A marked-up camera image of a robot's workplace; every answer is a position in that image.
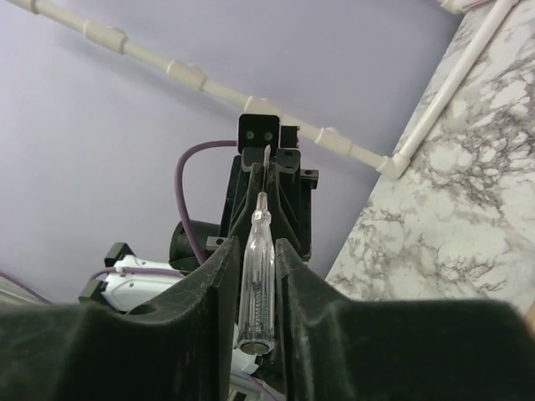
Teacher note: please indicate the clear tester screwdriver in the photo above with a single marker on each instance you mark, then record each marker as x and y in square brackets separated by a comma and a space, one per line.
[256, 320]

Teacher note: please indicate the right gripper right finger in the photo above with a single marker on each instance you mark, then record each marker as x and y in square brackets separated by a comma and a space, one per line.
[336, 348]

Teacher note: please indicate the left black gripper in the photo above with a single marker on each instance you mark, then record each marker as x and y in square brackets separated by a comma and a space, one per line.
[266, 184]

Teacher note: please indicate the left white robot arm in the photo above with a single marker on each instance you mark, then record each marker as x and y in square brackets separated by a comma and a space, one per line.
[128, 281]

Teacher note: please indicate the white pvc pipe rack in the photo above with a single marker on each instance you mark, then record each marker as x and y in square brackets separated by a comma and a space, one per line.
[276, 57]

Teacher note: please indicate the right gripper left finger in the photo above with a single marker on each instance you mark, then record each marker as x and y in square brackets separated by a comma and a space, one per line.
[176, 346]

